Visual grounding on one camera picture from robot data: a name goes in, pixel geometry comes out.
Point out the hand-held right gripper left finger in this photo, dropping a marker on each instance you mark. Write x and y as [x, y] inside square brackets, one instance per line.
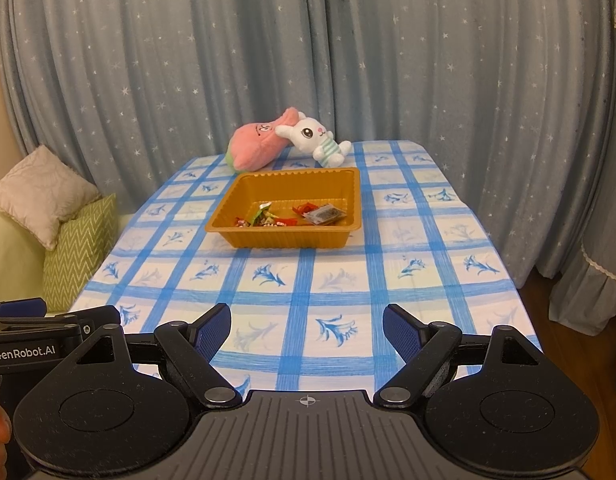
[213, 327]

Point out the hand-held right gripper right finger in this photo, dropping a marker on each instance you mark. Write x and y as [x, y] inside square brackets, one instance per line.
[400, 327]

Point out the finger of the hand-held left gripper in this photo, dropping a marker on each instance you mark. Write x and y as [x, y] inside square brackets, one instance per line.
[23, 307]
[100, 317]

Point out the red orange candy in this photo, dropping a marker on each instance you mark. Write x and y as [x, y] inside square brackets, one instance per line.
[239, 221]

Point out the golden plastic tray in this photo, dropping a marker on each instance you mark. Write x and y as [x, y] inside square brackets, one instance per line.
[288, 237]

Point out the green candy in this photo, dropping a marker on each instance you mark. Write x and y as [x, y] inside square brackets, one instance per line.
[263, 210]

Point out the red snack packet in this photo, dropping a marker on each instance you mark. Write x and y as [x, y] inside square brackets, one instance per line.
[288, 221]

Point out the clear dark seaweed packet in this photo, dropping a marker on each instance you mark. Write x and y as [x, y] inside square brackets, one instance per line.
[325, 214]

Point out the small red candy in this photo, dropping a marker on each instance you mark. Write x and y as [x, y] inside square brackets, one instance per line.
[304, 208]

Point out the pale green sofa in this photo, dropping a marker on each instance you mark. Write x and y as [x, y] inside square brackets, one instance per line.
[13, 260]

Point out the green zigzag cushion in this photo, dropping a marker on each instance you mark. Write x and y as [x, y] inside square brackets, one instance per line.
[78, 250]

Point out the blue checked tablecloth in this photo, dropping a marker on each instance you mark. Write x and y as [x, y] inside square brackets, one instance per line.
[338, 275]

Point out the beige cushion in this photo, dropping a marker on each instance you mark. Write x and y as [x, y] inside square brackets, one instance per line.
[43, 195]

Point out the pink plush toy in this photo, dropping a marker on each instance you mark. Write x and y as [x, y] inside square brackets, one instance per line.
[253, 145]

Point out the lace-trimmed blue curtain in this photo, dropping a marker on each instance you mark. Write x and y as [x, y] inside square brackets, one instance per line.
[587, 285]

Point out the white rabbit plush toy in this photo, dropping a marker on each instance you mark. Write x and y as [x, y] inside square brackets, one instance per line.
[313, 137]

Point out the blue star-print curtain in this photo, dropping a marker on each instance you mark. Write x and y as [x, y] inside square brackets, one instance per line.
[238, 60]

